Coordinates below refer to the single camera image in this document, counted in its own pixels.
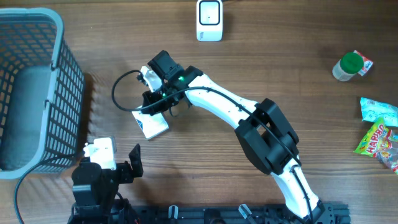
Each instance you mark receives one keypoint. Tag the grey plastic shopping basket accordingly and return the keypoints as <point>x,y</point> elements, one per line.
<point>42,90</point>

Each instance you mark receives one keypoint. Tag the Haribo gummy candy bag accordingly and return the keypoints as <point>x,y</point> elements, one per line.
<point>380,142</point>

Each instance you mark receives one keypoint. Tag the white blue cardboard box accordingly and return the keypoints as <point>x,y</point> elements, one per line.
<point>151,126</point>

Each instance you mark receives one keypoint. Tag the light blue tissue pack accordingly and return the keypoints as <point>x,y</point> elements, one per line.
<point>372,110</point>

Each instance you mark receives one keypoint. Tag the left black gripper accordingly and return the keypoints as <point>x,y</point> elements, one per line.
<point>128,175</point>

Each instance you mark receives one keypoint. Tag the green lid white jar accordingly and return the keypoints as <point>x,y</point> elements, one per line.
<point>347,67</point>

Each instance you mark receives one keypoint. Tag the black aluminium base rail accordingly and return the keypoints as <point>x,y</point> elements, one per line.
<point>267,214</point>

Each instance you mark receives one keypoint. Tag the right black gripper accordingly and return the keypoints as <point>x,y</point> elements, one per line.
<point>148,99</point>

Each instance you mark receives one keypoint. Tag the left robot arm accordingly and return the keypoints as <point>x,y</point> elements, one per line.
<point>96,191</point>

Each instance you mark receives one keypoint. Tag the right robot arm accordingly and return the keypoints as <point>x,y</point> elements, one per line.
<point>268,140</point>

